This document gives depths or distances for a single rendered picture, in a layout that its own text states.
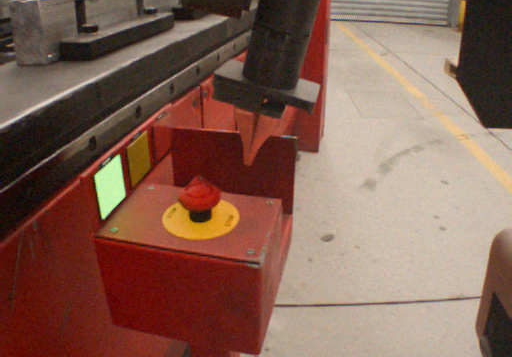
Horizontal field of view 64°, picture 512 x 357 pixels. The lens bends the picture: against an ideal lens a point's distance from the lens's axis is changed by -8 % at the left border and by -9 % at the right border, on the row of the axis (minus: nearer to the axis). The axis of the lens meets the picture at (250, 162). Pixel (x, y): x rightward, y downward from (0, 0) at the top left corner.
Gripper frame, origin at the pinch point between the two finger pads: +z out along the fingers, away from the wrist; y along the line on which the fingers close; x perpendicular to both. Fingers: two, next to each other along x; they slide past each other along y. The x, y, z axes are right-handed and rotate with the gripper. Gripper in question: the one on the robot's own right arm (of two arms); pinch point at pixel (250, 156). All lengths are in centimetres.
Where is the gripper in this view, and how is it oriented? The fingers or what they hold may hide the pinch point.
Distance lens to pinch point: 49.2
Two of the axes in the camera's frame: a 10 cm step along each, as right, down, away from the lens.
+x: -2.1, 4.3, -8.8
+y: -9.5, -2.9, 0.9
